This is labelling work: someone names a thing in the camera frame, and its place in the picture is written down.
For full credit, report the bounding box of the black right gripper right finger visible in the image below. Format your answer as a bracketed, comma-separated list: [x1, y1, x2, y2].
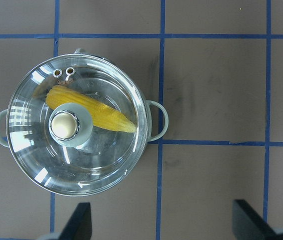
[232, 199, 282, 240]

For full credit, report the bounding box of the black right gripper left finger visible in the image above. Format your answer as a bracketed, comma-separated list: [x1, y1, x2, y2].
[59, 202, 92, 240]

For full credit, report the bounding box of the glass pot lid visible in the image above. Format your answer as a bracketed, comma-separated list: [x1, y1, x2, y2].
[6, 53, 150, 196]

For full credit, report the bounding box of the yellow corn cob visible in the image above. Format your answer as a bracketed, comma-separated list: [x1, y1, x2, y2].
[45, 85, 137, 133]

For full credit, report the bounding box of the pale green cooking pot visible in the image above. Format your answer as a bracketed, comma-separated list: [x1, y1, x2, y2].
[0, 47, 169, 148]

